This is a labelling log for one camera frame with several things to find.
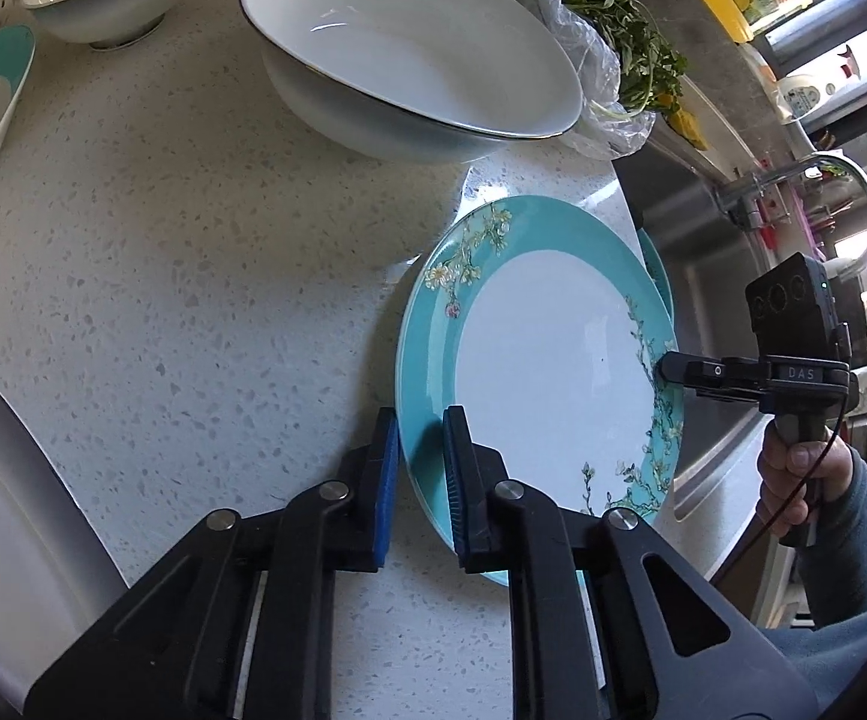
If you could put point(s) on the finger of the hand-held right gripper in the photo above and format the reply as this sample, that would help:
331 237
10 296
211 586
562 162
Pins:
703 375

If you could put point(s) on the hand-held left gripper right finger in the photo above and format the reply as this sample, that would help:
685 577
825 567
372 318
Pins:
457 487

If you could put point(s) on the yellow vegetable pieces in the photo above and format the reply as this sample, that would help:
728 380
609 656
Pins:
684 124

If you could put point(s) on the clear plastic bag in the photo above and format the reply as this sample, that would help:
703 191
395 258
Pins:
591 82

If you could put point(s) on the large white bowl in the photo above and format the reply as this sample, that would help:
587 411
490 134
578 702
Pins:
403 52

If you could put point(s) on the white plastic bottle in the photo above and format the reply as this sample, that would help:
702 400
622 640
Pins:
804 97

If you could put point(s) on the teal floral plate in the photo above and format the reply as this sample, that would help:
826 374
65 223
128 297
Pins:
553 360

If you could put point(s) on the chrome faucet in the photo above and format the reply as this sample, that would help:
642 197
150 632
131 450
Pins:
786 174

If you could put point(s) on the person's right forearm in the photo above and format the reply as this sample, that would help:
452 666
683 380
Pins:
861 577

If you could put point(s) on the person's right hand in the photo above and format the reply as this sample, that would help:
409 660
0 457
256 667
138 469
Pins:
793 480

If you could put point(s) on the stainless steel sink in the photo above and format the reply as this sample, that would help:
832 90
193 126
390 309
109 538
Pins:
703 300

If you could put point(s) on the bunch of leafy greens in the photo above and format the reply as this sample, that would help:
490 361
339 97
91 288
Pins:
628 37

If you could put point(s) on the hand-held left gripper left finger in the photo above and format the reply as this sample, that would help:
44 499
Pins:
387 495

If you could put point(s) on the plain white plate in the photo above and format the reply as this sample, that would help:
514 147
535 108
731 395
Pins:
6 502

